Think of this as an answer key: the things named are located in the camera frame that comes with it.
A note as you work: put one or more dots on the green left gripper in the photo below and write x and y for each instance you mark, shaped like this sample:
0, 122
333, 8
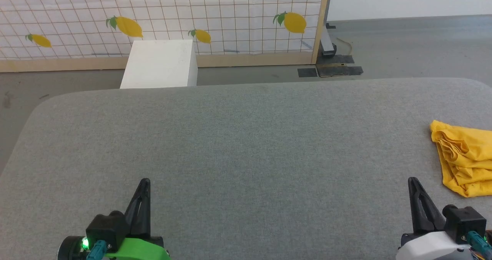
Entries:
142, 250

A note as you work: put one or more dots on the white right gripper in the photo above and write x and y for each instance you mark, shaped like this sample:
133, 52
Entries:
430, 248

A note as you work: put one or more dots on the yellow tiger print t-shirt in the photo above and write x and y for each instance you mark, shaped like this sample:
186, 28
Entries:
469, 160

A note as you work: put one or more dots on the large black floor mat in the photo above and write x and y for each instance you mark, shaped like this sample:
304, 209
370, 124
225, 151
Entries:
340, 70

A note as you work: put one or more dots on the small black floor mat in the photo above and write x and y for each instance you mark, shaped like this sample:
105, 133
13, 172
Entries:
307, 72

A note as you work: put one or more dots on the lemon print grid partition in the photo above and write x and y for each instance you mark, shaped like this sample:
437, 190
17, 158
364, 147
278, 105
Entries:
173, 6

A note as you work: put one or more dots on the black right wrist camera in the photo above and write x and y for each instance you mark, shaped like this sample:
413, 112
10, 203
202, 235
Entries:
465, 219

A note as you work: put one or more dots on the white box pedestal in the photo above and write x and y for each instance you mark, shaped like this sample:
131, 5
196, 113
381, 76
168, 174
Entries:
161, 64

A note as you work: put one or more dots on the grey metal stand post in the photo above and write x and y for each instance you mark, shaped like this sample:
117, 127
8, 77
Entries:
328, 44

